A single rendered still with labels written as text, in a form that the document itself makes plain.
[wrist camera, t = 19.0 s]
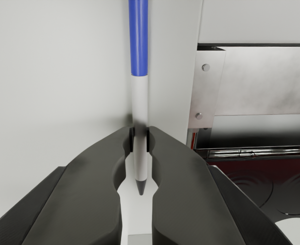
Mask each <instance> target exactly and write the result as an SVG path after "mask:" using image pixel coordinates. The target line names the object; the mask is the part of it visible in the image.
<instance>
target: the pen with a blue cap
mask: <svg viewBox="0 0 300 245"><path fill-rule="evenodd" d="M128 8H129V35H130V62H131V73H132V74H131V88H132V115H133V128H134V169H135V180H136V183H137V187H138V191H139V195H143V193H144V189H145V184H146V181H147V149H146V128H147V127H148V0H128Z"/></svg>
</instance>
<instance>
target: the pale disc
mask: <svg viewBox="0 0 300 245"><path fill-rule="evenodd" d="M275 224H276V225H277V226H278V227H279V228H280V230H281V231H282V232H283V233H284V234H285V235H286V237H287V238H288V239H289V240H290V242H291V243H292V244H293V245H300V218H289V219H284V220H281V221H278V222H276V223H275Z"/></svg>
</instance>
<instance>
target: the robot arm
mask: <svg viewBox="0 0 300 245"><path fill-rule="evenodd" d="M133 144H134V128H133V127H131V126H125V127H122V128H120V129H119V130H117V131H115V132H113V133H112V134H110V135H108V136H106V137H105V138H103V139H101V140H100V141H98V142H96V143H94V144H93V145H91V146H90V147H88V148H87V149H85V150H84V151H83V152H81V153H80V154H79V155H78V156H76V157H75V158H74V159H73V160H72V161H71V162H70V163H69V164H68V165H66V166H58V167H57V168H56V169H55V170H53V171H52V172H51V173H50V174H49V175H48V176H47V177H46V178H44V179H43V180H42V181H41V182H40V183H39V184H38V185H36V186H35V187H34V188H33V189H32V190H31V191H30V192H29V193H27V194H26V195H25V196H24V197H23V198H22V199H21V200H19V201H18V202H17V203H16V204H15V205H14V206H13V207H12V208H10V209H9V210H8V211H7V212H6V213H5V214H4V215H3V216H2V217H1V218H0V245H121V238H122V229H123V222H122V211H121V200H120V195H119V194H118V192H117V190H118V188H119V186H120V185H121V183H122V182H123V181H124V180H125V178H126V168H125V159H126V158H127V156H128V155H129V154H130V152H133ZM146 149H147V152H149V154H150V155H151V156H152V179H153V180H154V181H155V183H156V184H157V186H158V189H157V191H156V192H155V193H154V195H153V198H152V245H293V244H292V243H291V242H290V240H289V239H288V238H287V237H286V235H285V234H284V233H283V232H282V231H281V230H280V228H279V227H278V226H277V225H276V224H275V223H274V222H273V221H272V220H271V219H270V218H269V217H268V216H267V215H266V214H265V213H264V212H263V211H262V210H261V209H260V208H259V207H258V206H257V205H256V204H255V203H254V202H253V201H252V200H251V199H250V198H249V197H248V196H247V195H246V194H245V193H244V192H243V191H242V190H241V189H240V188H239V187H238V186H236V185H235V184H234V183H233V182H232V181H231V180H230V179H229V178H228V177H227V176H226V175H225V174H224V173H223V172H222V171H221V170H220V169H219V168H218V167H217V166H216V165H209V164H208V163H207V162H206V161H205V160H204V159H203V158H202V157H201V156H200V155H198V154H197V153H196V152H195V151H194V150H192V149H191V148H189V147H188V146H186V145H185V144H183V143H182V142H180V141H178V140H177V139H175V138H173V137H172V136H170V135H168V134H167V133H165V132H163V131H162V130H160V129H158V128H157V127H155V126H150V127H147V128H146Z"/></svg>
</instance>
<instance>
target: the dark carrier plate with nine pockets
mask: <svg viewBox="0 0 300 245"><path fill-rule="evenodd" d="M205 161H206V162H207V163H208V164H209V165H216V166H217V167H218V168H219V169H220V170H221V171H222V172H223V173H224V174H225V175H226V176H227V177H228V178H229V179H230V180H231V181H232V182H233V183H234V184H235V185H236V186H238V187H239V188H240V189H241V190H242V191H243V192H244V193H245V194H246V195H247V196H248V197H249V198H250V199H251V200H252V201H253V202H254V203H255V204H256V205H257V206H258V207H259V208H260V209H261V210H262V211H263V212H264V213H265V214H266V215H267V216H268V217H269V218H270V219H271V220H272V221H273V222H274V223H276V222H278V221H281V220H284V219H289V218H300V157H263V158H236V159H209V160H205Z"/></svg>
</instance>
